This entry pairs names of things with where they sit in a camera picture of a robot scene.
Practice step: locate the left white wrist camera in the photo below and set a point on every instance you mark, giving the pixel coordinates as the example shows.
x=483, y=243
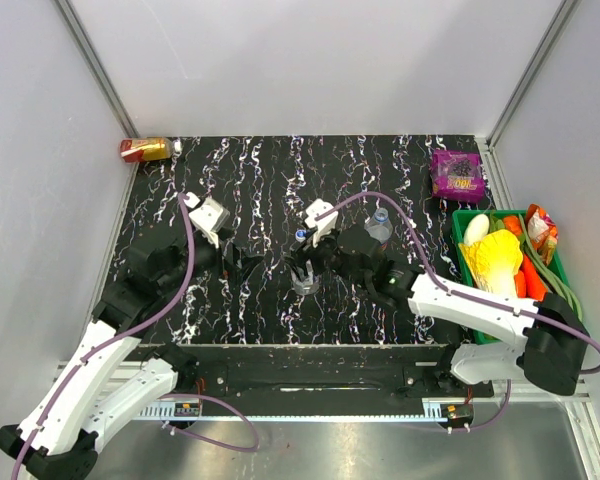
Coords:
x=207, y=215

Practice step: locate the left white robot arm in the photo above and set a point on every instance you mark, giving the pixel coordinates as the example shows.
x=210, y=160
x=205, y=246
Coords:
x=64, y=435

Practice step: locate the orange snack bag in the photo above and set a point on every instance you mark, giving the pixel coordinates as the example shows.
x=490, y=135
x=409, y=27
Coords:
x=542, y=231

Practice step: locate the white toy egg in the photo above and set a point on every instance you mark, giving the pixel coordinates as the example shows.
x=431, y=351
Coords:
x=477, y=229

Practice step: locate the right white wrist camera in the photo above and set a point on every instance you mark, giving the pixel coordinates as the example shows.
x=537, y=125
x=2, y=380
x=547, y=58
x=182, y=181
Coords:
x=320, y=218

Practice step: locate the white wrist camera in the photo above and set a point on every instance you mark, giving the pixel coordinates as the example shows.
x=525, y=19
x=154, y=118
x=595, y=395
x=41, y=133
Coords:
x=207, y=215
x=320, y=218

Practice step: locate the clear water bottle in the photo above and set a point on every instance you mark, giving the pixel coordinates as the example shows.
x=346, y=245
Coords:
x=305, y=281

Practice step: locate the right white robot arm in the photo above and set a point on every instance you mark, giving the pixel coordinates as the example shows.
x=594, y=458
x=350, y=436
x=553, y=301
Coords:
x=542, y=342

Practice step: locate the purple snack bag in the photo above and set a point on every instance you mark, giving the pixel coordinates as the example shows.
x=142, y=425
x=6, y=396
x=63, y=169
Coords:
x=457, y=176

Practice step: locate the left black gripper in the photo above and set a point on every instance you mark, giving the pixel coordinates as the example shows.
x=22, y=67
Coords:
x=241, y=259

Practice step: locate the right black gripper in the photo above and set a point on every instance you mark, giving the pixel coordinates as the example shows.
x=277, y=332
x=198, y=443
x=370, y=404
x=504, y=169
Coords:
x=308, y=251

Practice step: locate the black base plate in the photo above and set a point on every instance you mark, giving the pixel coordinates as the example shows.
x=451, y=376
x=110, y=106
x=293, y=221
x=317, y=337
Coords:
x=411, y=370

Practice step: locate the orange toy carrot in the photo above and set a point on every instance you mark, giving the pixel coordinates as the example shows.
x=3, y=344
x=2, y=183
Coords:
x=528, y=282

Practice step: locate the Pepsi plastic bottle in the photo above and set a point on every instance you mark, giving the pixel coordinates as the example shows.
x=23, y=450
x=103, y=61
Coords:
x=379, y=226

